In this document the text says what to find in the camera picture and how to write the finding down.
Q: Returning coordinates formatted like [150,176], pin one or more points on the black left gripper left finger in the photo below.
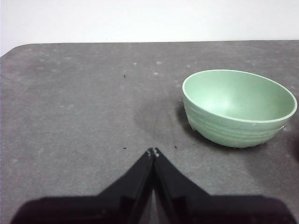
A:
[121,200]

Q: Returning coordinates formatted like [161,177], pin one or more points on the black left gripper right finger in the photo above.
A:
[187,200]

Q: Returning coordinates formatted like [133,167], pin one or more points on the green ribbed bowl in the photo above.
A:
[233,102]

